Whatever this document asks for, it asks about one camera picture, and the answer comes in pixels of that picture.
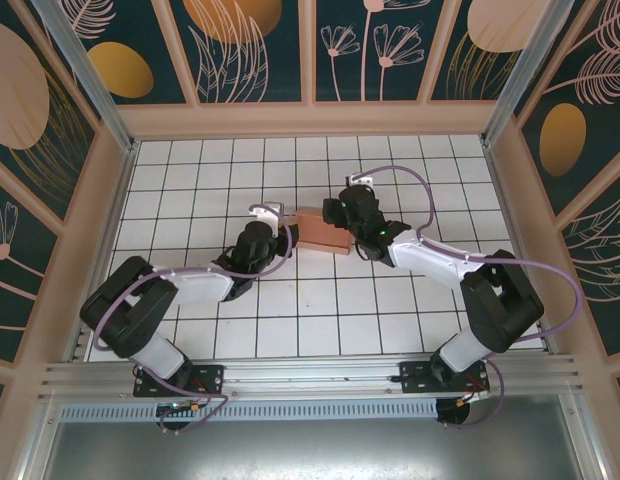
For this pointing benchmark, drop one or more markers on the aluminium frame post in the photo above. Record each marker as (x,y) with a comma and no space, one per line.
(97,92)
(527,65)

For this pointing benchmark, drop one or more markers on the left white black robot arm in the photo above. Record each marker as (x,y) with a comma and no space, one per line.
(140,310)

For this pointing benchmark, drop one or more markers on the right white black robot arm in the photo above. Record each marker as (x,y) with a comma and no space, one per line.
(505,305)

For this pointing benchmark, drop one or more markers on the grey metal panel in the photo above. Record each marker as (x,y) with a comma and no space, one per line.
(310,452)

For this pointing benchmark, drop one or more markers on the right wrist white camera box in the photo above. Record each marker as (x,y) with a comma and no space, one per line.
(362,178)

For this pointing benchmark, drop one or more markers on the aluminium mounting rail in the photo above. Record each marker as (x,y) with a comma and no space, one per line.
(310,372)

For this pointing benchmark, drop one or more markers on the pink cardboard box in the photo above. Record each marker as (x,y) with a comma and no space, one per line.
(320,230)

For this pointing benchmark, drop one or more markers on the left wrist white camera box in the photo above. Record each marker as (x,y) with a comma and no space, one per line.
(267,211)

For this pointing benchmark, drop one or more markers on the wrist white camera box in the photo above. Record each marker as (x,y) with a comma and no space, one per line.
(267,211)
(362,178)

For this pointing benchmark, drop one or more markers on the yellow power connector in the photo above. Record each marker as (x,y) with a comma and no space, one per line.
(195,409)
(462,401)

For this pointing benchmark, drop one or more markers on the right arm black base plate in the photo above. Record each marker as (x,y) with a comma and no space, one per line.
(415,375)

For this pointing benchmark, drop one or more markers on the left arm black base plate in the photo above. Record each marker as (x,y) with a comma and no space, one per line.
(210,376)

